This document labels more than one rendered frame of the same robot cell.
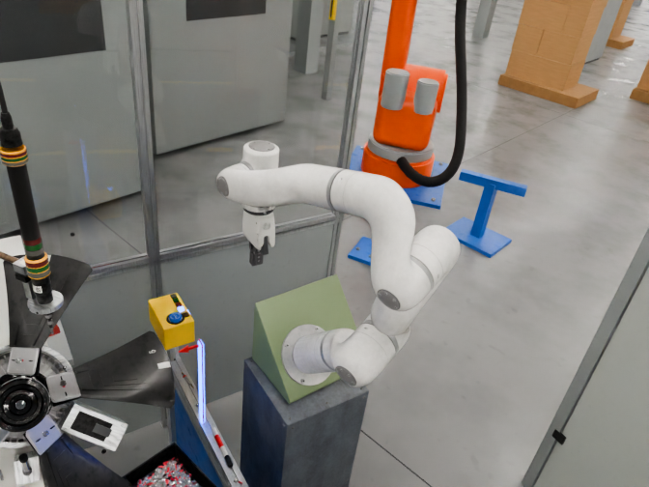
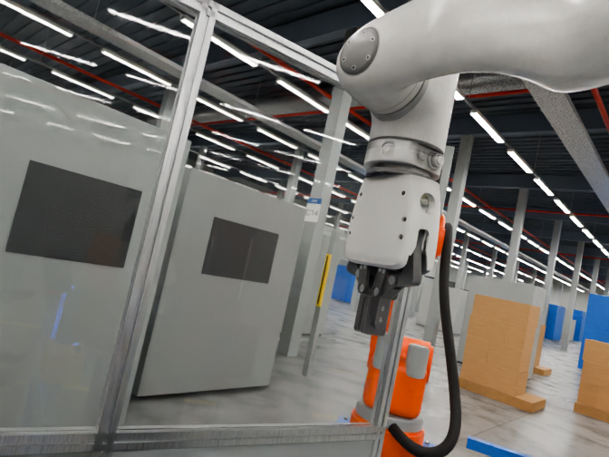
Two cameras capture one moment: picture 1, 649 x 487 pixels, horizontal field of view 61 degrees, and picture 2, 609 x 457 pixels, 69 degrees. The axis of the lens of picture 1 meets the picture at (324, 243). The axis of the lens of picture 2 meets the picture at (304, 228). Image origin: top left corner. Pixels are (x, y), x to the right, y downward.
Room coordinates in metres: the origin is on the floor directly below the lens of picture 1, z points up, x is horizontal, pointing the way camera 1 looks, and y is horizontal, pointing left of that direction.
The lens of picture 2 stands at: (0.71, 0.23, 1.47)
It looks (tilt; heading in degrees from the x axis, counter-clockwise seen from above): 5 degrees up; 4
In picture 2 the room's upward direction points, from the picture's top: 12 degrees clockwise
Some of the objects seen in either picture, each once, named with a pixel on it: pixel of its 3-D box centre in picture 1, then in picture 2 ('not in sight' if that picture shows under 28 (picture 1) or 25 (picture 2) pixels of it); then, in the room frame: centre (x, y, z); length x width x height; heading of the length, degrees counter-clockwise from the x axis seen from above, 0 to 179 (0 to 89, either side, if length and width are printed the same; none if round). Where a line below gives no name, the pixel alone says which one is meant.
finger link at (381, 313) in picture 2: (259, 256); (385, 306); (1.18, 0.16, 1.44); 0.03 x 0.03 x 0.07; 36
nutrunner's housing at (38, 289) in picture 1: (28, 223); not in sight; (0.90, 0.58, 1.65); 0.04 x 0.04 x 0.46
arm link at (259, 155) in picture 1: (259, 171); (414, 92); (1.19, 0.18, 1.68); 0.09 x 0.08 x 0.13; 141
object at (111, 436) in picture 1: (92, 423); not in sight; (0.96, 0.56, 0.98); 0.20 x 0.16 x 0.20; 36
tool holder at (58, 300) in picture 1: (38, 284); not in sight; (0.90, 0.59, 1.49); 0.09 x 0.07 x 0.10; 71
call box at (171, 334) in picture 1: (171, 322); not in sight; (1.35, 0.46, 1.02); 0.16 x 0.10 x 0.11; 36
